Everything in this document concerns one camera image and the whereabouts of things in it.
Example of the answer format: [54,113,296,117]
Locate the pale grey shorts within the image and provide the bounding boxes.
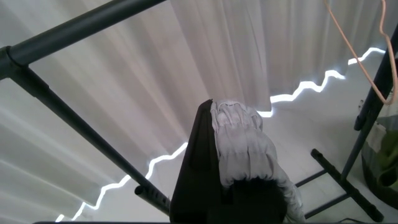
[210,99,307,222]

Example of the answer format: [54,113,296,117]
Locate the white curtain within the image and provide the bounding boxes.
[0,0,398,222]

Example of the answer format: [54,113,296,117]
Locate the pink clothes hanger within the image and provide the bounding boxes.
[323,0,398,106]

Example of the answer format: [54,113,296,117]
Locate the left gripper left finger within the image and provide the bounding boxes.
[170,98,225,222]

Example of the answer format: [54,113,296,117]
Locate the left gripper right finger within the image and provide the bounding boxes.
[222,177,287,222]

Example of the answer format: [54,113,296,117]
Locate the white laundry basket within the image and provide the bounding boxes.
[360,93,398,210]

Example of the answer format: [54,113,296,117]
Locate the black clothes rack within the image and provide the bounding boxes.
[0,0,398,223]

